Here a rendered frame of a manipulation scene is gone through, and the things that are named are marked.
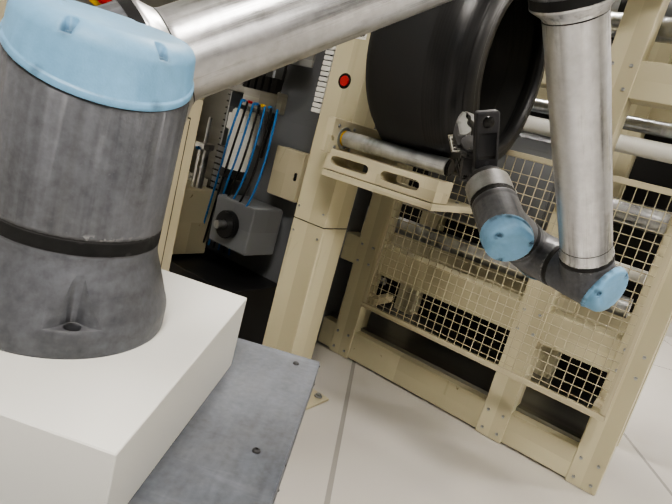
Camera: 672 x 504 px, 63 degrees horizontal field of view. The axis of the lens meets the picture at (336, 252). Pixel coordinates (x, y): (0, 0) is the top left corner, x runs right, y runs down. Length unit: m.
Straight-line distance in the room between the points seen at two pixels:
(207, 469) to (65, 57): 0.36
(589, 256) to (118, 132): 0.77
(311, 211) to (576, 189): 0.97
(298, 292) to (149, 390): 1.29
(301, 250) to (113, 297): 1.26
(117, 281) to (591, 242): 0.74
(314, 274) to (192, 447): 1.21
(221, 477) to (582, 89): 0.67
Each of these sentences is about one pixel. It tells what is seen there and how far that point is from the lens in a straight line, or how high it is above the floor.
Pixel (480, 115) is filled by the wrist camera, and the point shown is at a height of 1.02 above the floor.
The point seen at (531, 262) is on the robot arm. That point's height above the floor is 0.77.
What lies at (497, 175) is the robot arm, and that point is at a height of 0.91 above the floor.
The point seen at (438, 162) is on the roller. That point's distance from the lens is 1.41.
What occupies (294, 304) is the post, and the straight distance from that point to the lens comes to 1.76.
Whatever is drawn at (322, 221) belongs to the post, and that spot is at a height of 0.64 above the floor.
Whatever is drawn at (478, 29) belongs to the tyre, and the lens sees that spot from 1.34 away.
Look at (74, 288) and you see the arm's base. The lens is 0.50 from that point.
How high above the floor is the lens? 0.92
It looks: 12 degrees down
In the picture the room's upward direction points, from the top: 15 degrees clockwise
